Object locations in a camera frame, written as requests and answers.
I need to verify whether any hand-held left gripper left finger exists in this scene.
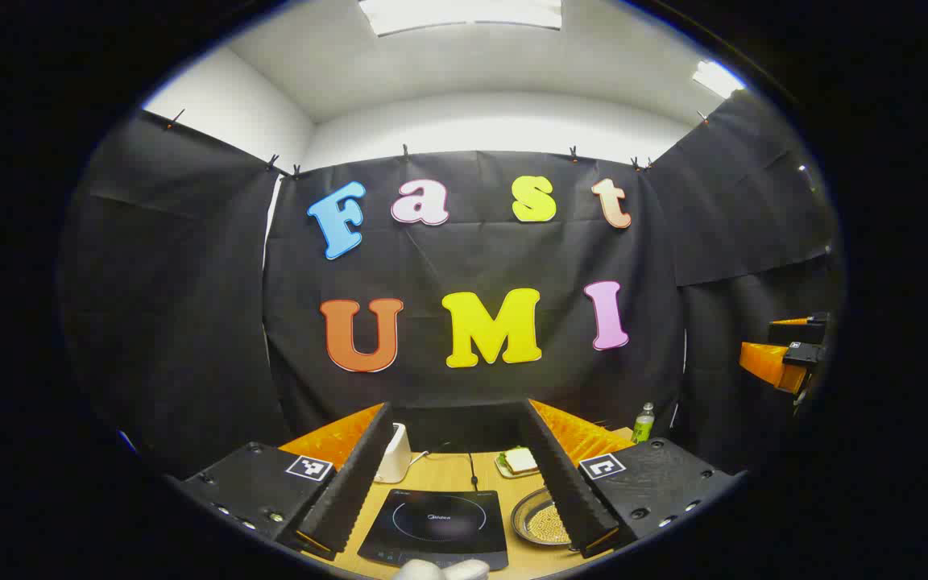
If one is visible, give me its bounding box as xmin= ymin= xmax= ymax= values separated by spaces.
xmin=176 ymin=401 xmax=396 ymax=563

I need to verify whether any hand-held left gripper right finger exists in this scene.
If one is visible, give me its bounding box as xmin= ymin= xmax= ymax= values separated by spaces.
xmin=522 ymin=398 xmax=747 ymax=559

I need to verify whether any pile of soybeans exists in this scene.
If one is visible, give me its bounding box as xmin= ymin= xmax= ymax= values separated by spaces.
xmin=528 ymin=503 xmax=571 ymax=545

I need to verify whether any steel pot with black handles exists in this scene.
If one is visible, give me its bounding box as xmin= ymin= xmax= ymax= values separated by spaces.
xmin=510 ymin=487 xmax=574 ymax=549

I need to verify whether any black induction cooktop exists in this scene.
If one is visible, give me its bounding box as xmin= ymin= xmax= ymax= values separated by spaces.
xmin=357 ymin=487 xmax=510 ymax=571

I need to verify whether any white toaster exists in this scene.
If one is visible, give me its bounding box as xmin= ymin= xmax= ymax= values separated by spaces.
xmin=373 ymin=422 xmax=413 ymax=484

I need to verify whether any small rectangular plate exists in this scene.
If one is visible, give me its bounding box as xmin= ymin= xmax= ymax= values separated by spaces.
xmin=495 ymin=447 xmax=541 ymax=479

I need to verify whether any black backdrop cloth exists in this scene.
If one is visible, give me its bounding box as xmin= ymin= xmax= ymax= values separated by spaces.
xmin=57 ymin=89 xmax=843 ymax=480

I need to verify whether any small ceiling light panel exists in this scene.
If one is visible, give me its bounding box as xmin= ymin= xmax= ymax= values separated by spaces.
xmin=691 ymin=60 xmax=747 ymax=100

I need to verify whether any large ceiling light panel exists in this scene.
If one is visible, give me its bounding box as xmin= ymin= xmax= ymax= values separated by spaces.
xmin=358 ymin=0 xmax=563 ymax=38

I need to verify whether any black power cable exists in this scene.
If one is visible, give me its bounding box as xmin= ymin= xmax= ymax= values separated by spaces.
xmin=432 ymin=441 xmax=481 ymax=492

